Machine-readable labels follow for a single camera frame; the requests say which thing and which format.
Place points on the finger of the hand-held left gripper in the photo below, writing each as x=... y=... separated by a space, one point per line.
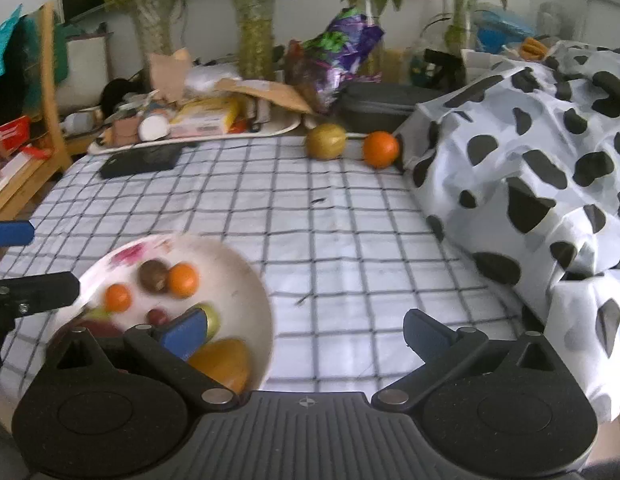
x=40 y=292
x=10 y=233

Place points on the white oval tray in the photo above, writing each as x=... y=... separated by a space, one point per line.
x=270 y=130

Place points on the white plastic bag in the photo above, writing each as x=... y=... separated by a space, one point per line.
x=210 y=80

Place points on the kraft paper envelope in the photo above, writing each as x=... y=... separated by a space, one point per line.
x=270 y=94

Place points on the white board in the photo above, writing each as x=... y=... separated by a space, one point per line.
x=85 y=75

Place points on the white floral bowl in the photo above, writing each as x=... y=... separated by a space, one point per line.
x=230 y=270

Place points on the red box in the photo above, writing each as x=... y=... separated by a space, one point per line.
x=12 y=132

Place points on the brown-yellow oval fruit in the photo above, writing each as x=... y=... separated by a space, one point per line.
x=225 y=364

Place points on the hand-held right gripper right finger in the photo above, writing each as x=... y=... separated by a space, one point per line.
x=425 y=337

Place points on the black phone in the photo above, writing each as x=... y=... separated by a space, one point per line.
x=140 y=162

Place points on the glass vase with braided plant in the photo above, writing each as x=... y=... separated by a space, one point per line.
x=254 y=35
x=155 y=25

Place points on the cow print cloth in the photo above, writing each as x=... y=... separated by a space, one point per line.
x=515 y=125

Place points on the large orange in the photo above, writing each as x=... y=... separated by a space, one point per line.
x=381 y=149

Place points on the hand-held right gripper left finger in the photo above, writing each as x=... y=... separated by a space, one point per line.
x=182 y=332

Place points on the grey zip case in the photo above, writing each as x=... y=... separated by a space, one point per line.
x=380 y=105

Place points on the yellow box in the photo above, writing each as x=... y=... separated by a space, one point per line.
x=205 y=117

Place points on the brown paper bag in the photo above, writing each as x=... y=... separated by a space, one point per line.
x=170 y=75

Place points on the dark brown small fruit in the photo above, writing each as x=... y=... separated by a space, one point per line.
x=154 y=276

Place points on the green bamboo vase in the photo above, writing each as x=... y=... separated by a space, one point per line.
x=460 y=25

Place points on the black round object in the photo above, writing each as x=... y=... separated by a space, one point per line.
x=121 y=95

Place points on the blue container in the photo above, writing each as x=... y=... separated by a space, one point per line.
x=505 y=30

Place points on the purple foil bag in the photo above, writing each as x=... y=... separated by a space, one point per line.
x=340 y=55

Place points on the yellow-brown round fruit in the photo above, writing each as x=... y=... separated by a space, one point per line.
x=326 y=141

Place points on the brown leather pouch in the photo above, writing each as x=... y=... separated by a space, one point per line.
x=126 y=131

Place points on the checked tablecloth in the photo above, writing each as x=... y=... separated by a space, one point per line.
x=315 y=260

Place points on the small tangerine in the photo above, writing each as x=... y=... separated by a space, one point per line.
x=183 y=280
x=118 y=298

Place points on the green round fruit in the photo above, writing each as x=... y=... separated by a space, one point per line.
x=213 y=320

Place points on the wooden rack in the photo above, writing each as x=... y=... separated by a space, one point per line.
x=50 y=85

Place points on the teal cloth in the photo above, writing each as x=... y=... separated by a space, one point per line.
x=5 y=45

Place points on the small red fruit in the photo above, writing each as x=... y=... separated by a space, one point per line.
x=157 y=316

